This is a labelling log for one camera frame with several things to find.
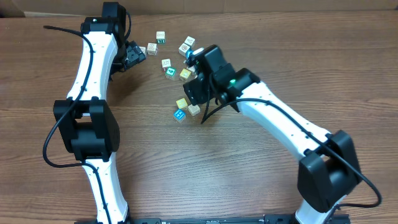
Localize wooden block round picture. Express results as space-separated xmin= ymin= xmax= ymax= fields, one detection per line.
xmin=178 ymin=43 xmax=191 ymax=57

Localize wooden block faint drawing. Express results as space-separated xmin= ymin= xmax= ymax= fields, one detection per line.
xmin=161 ymin=58 xmax=172 ymax=71

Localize wooden block green seven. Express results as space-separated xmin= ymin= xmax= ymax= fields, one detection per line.
xmin=187 ymin=66 xmax=197 ymax=75

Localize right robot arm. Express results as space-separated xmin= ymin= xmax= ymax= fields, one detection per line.
xmin=183 ymin=45 xmax=361 ymax=223

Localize cardboard backdrop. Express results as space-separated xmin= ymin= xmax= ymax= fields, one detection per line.
xmin=1 ymin=0 xmax=397 ymax=17

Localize blue number five block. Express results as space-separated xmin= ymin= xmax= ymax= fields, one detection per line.
xmin=186 ymin=50 xmax=193 ymax=60

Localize wooden block bird picture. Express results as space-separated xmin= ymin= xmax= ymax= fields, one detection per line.
xmin=139 ymin=47 xmax=147 ymax=57

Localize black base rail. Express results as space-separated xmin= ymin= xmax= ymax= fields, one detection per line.
xmin=74 ymin=213 xmax=351 ymax=224

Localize blue symbol block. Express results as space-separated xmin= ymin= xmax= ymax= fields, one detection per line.
xmin=173 ymin=109 xmax=186 ymax=123

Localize green number four block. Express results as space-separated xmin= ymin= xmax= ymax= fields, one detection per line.
xmin=165 ymin=67 xmax=176 ymax=80

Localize block with green side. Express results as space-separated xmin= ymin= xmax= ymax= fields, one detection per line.
xmin=156 ymin=31 xmax=165 ymax=44

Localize wooden block red letter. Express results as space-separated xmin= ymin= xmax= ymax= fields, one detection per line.
xmin=147 ymin=43 xmax=158 ymax=55

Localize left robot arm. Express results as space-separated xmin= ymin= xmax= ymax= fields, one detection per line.
xmin=50 ymin=2 xmax=146 ymax=223

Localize yellow block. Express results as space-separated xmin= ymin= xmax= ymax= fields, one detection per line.
xmin=179 ymin=68 xmax=192 ymax=81
xmin=176 ymin=98 xmax=188 ymax=110

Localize yellow top block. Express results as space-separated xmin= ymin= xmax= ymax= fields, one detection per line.
xmin=179 ymin=68 xmax=192 ymax=81

